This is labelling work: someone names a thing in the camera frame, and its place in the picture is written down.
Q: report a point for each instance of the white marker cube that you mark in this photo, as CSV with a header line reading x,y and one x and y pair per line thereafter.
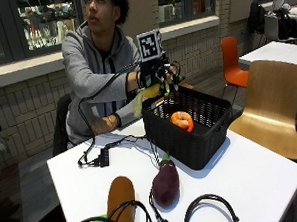
x,y
149,45

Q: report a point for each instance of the orange plush shrimp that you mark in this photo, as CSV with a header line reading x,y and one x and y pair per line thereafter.
x,y
181,120

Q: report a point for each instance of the orange plastic chair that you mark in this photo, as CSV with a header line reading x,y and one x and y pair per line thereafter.
x,y
233,70

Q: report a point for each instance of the small dark-framed window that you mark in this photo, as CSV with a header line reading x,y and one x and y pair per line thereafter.
x,y
186,5

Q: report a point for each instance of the black woven basket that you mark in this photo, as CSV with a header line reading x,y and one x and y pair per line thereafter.
x,y
190,149

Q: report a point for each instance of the the person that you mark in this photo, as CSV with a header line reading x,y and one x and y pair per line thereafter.
x,y
85,61

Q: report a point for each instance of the wooden chair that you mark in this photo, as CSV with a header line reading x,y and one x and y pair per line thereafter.
x,y
271,98

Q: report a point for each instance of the black jacket on chair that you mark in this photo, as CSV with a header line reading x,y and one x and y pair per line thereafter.
x,y
256,18

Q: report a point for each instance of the white table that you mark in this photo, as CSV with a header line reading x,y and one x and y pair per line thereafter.
x,y
279,52

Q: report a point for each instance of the purple plush eggplant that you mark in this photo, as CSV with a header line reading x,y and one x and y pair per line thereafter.
x,y
165,185

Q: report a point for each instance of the grey chair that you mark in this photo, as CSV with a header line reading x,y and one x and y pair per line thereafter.
x,y
271,27

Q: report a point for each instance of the black chair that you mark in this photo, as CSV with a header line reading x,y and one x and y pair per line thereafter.
x,y
61,129

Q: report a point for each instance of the brown plush bread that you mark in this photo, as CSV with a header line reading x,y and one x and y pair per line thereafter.
x,y
120,196

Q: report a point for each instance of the large dark-framed window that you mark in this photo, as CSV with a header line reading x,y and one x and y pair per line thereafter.
x,y
47,22

